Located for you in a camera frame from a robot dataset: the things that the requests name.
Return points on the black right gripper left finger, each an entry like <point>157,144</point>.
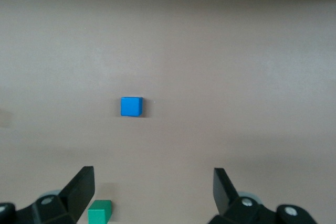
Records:
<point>71,197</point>

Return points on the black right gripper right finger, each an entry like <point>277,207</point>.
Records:
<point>236,205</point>

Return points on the blue wooden cube block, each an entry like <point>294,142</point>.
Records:
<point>131,106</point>

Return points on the green wooden cube block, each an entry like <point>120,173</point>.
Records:
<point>99,212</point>

